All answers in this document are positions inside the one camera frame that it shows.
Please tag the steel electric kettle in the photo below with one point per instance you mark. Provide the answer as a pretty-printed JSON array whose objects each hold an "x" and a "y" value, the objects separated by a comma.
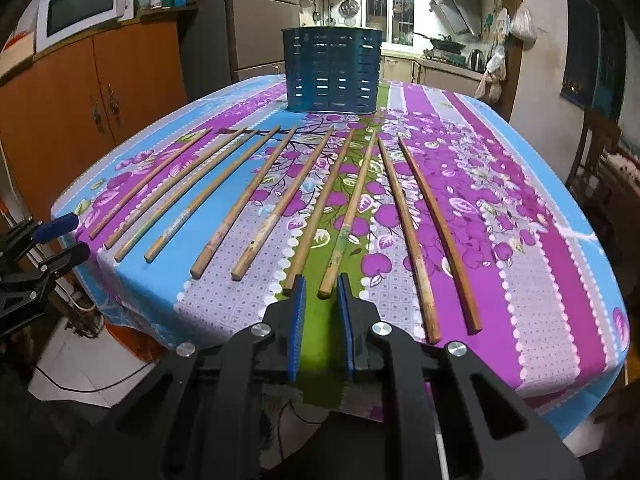
[{"x": 476, "y": 61}]

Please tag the blue perforated utensil holder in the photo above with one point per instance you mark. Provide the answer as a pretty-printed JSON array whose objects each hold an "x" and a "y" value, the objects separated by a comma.
[{"x": 332, "y": 69}]

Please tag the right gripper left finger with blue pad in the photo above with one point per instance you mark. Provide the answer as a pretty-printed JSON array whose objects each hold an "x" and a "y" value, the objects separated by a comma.
[{"x": 286, "y": 320}]

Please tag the white hanging plastic bag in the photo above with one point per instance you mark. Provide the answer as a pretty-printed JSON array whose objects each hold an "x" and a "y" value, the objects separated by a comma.
[{"x": 522, "y": 25}]

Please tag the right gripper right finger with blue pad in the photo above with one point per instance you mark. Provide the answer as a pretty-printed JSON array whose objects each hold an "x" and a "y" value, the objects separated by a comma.
[{"x": 362, "y": 357}]

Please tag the orange wooden cabinet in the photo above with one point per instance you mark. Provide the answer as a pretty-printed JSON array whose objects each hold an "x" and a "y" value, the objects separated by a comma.
[{"x": 67, "y": 107}]

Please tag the floral purple tablecloth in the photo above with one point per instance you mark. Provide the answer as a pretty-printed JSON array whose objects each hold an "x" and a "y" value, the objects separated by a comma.
[{"x": 196, "y": 224}]

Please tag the dark wooden chopstick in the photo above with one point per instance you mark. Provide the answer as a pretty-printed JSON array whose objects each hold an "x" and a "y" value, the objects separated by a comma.
[
  {"x": 465, "y": 292},
  {"x": 423, "y": 284}
]

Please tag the grey refrigerator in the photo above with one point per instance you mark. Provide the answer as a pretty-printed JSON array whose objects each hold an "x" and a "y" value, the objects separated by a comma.
[{"x": 226, "y": 41}]

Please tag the kitchen window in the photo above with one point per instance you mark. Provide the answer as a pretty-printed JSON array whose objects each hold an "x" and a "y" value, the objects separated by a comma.
[{"x": 394, "y": 18}]

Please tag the wooden chair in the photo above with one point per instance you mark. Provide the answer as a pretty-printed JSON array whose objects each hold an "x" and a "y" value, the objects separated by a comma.
[{"x": 599, "y": 135}]

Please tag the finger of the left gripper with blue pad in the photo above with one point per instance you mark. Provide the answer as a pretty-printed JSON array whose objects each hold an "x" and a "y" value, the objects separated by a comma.
[
  {"x": 63, "y": 262},
  {"x": 55, "y": 228}
]

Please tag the black wok on stove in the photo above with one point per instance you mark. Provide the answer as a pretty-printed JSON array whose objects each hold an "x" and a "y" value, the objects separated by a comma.
[{"x": 445, "y": 43}]

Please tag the white microwave oven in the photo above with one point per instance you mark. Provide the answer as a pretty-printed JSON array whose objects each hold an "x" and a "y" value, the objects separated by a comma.
[{"x": 58, "y": 20}]

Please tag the steel range hood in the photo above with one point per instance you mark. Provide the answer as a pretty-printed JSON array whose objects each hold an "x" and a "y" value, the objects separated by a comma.
[{"x": 461, "y": 16}]

